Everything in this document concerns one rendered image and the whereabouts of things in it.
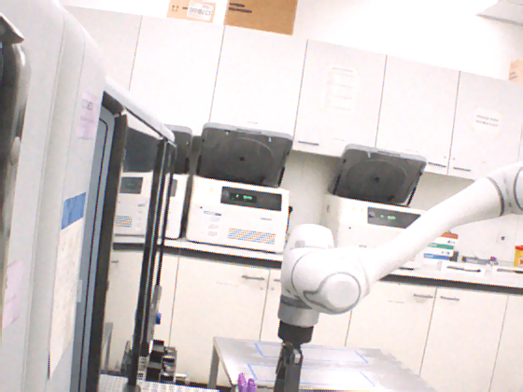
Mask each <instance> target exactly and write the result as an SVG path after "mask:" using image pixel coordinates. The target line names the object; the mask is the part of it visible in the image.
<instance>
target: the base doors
mask: <svg viewBox="0 0 523 392"><path fill-rule="evenodd" d="M177 264H178V257H176V256H168V255H163V265H162V270H161V283H160V285H161V286H162V287H163V291H162V296H161V299H160V303H159V313H162V320H161V324H160V325H156V326H155V331H154V337H153V339H156V340H164V346H167V347H168V344H169V347H175V348H176V350H177V366H176V373H182V374H186V370H189V371H190V382H195V383H199V384H207V385H208V379H209V368H210V362H211V357H212V351H213V343H212V339H213V336H220V337H228V338H235V339H244V340H258V341H268V342H279V343H282V342H283V341H282V340H280V339H279V338H278V337H277V332H278V327H279V319H278V318H277V311H278V306H279V301H280V299H279V298H280V295H281V282H277V281H274V279H275V278H277V279H279V280H280V275H281V271H275V270H270V272H269V270H265V269H259V268H252V267H245V266H238V265H231V264H224V263H217V262H210V261H203V260H197V259H184V258H182V257H180V258H179V264H178V271H177ZM243 274H245V275H247V276H255V277H261V276H262V278H264V280H260V279H252V278H245V277H241V276H242V275H243ZM176 275H177V282H176ZM268 275H269V277H268ZM214 281H217V282H226V283H233V287H230V286H221V285H213V284H214ZM267 282H268V284H267ZM176 287H177V289H176ZM261 287H263V291H261V290H260V288H261ZM271 287H273V288H274V289H275V290H274V291H272V290H271ZM266 288H267V289H266ZM175 289H176V295H175ZM414 293H416V294H418V295H425V296H428V295H430V296H433V298H429V297H427V298H422V297H416V296H413V294H414ZM265 294H266V295H265ZM174 295H175V301H174ZM440 296H443V297H447V298H450V297H451V298H455V297H456V298H457V299H459V301H455V300H450V299H440ZM264 300H265V301H264ZM387 300H390V301H405V304H399V303H393V302H389V303H386V301H387ZM173 301H174V307H173ZM263 306H264V308H263ZM172 307H173V311H172ZM263 311H264V313H263ZM172 314H173V320H172ZM262 318H263V319H262ZM349 318H350V319H349ZM171 320H172V326H171ZM170 326H171V332H170V333H169V331H170ZM170 335H171V338H170ZM260 335H261V337H260ZM169 339H170V343H169ZM303 344H307V345H314V344H317V345H327V346H335V347H343V346H344V347H355V348H373V349H383V350H384V349H386V350H387V351H388V352H390V353H391V354H392V355H393V356H395V357H396V358H397V359H399V360H400V361H401V362H402V363H403V364H404V365H405V366H406V367H408V368H409V369H410V370H411V371H413V372H414V373H416V374H417V375H418V376H419V377H421V378H422V379H423V380H424V381H426V382H427V383H428V384H429V385H431V386H432V387H433V388H435V389H436V390H437V391H438V392H519V389H520V387H521V386H522V384H523V296H520V297H519V296H514V295H507V294H502V295H501V294H494V293H488V292H485V293H482V292H475V291H470V290H466V291H463V290H456V289H450V288H448V289H443V288H437V287H420V286H413V285H407V284H405V285H400V284H393V283H387V282H381V281H380V282H376V283H375V284H373V286H372V289H371V293H370V294H369V295H367V296H365V297H364V298H363V299H362V300H361V302H360V303H359V304H358V305H357V306H356V307H355V308H354V309H352V310H351V311H349V312H347V313H344V314H342V315H328V314H322V313H320V314H319V318H318V323H317V324H316V325H315V326H314V330H313V336H312V340H311V342H310V343H303Z"/></svg>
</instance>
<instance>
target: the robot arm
mask: <svg viewBox="0 0 523 392"><path fill-rule="evenodd" d="M512 213H514V214H515V215H523V161H520V162H518V163H515V164H510V165H507V166H505V167H503V168H501V169H499V170H498V171H495V172H493V173H491V174H489V175H487V176H485V177H484V178H481V179H479V180H477V181H475V182H474V183H473V184H472V185H471V186H470V187H468V188H467V189H464V190H462V191H460V192H459V193H458V194H456V195H454V196H453V197H451V198H449V199H447V200H446V201H444V202H443V203H439V204H437V205H435V206H434V207H433V208H432V209H430V210H429V211H427V213H425V214H424V215H423V216H421V217H420V218H419V219H418V220H416V221H414V222H413V223H412V224H411V225H410V226H409V227H408V228H407V229H405V230H404V231H403V232H402V233H401V234H400V235H398V236H397V237H396V238H395V239H393V240H392V241H390V242H389V243H388V244H386V245H382V246H380V247H378V248H376V249H372V250H366V251H365V250H359V249H358V248H356V247H354V246H353V245H351V246H346V247H340V248H333V241H332V232H331V231H330V230H329V229H326V228H324V227H321V226H318V225H314V224H303V225H298V226H296V227H295V228H294V229H293V231H292V233H291V235H290V238H289V240H288V242H287V245H286V247H285V251H284V256H283V260H282V266H281V275H280V282H281V295H280V298H279V299H280V301H279V306H278V311H277V318H278V319H279V327H278V332H277V337H278V338H279V339H280V340H282V341H283V342H282V347H281V350H280V355H279V358H278V362H277V365H276V380H275V385H274V390H273V392H299V385H300V377H301V369H302V362H303V358H304V355H302V352H303V351H302V350H301V344H303V343H310V342H311V340H312V336H313V330H314V326H315V325H316V324H317V323H318V318H319V314H320V313H322V314H328V315H342V314H344V313H347V312H349V311H351V310H352V309H354V308H355V307H356V306H357V305H358V304H359V303H360V302H361V300H362V299H363V298H364V297H365V296H367V295H369V294H370V293H371V289H372V286H373V284H375V283H376V282H377V281H378V280H380V279H381V278H382V277H384V276H386V275H388V274H389V273H392V272H394V271H395V270H396V269H398V268H400V267H401V266H403V265H404V264H405V263H406V262H407V261H408V260H410V259H411V258H413V257H414V256H415V255H416V254H417V253H418V252H420V251H422V250H423V249H424V248H425V247H427V246H428V245H430V244H431V242H433V241H434V240H435V239H436V238H438V237H439V236H440V235H441V234H442V233H444V232H446V231H447V230H452V229H453V228H456V227H458V226H461V225H464V224H469V223H473V222H476V221H481V220H487V219H493V218H496V217H501V216H504V215H508V214H512Z"/></svg>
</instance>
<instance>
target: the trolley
mask: <svg viewBox="0 0 523 392"><path fill-rule="evenodd" d="M212 343H213V351H212V357H211V362H210V368H209V379H208V385H207V390H216V384H217V379H218V373H219V361H220V362H221V365H222V368H223V369H224V371H225V374H226V375H227V378H228V381H229V383H230V385H231V388H232V389H231V392H235V391H236V388H237V383H238V382H237V376H238V373H239V372H242V373H244V374H245V375H246V376H245V377H246V379H247V382H248V378H253V379H254V380H255V381H254V383H255V384H256V387H257V389H256V391H259V392H273V390H274V385H275V380H276V365H277V362H278V358H279V355H280V350H281V347H282V343H279V342H268V341H258V340H244V339H235V338H228V337H220V336H213V339H212ZM301 350H302V351H303V352H302V355H304V358H303V362H302V369H301V377H300V385H299V392H438V391H437V390H436V389H435V388H433V387H432V386H431V385H429V384H428V383H427V382H426V381H424V380H423V379H422V378H421V377H419V376H418V375H417V374H416V373H414V372H413V371H411V370H410V369H409V368H408V367H406V366H405V365H404V364H403V363H402V362H401V361H400V360H399V359H397V358H396V357H395V356H393V355H392V354H391V353H390V352H388V351H387V350H386V349H384V350H383V349H373V348H355V347H344V346H343V347H335V346H327V345H317V344H314V345H307V344H301Z"/></svg>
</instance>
